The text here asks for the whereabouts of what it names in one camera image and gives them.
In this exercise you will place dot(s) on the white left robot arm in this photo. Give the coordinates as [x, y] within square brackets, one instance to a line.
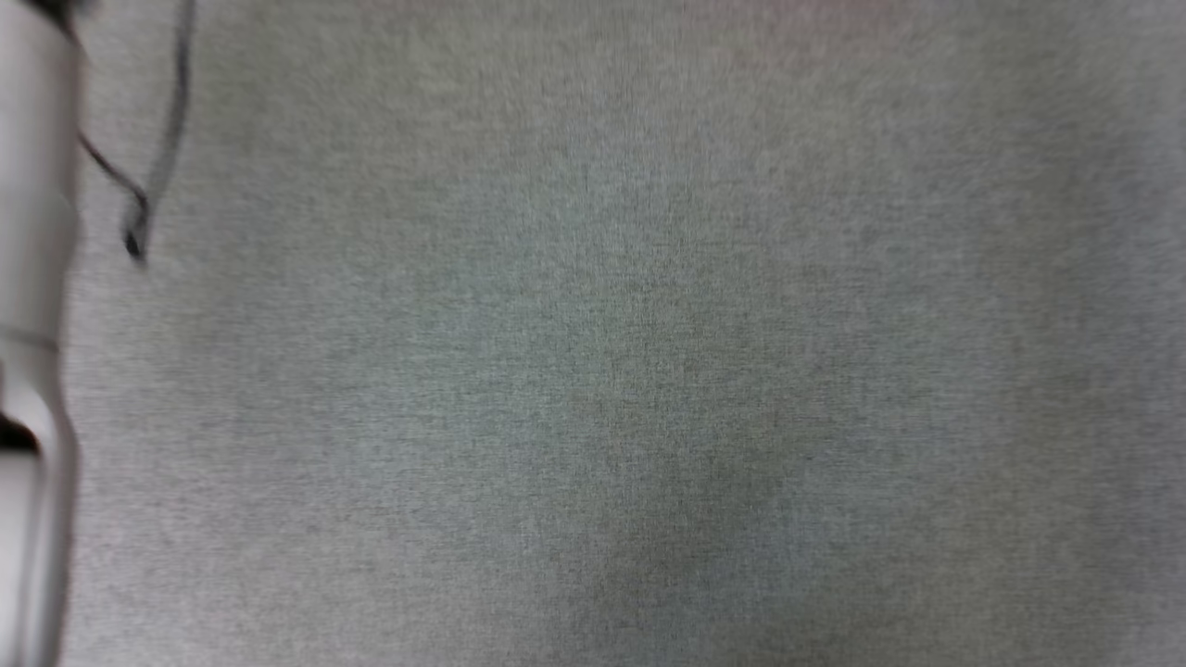
[32, 232]

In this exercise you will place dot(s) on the grey fabric sofa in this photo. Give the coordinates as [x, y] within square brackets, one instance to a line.
[630, 352]

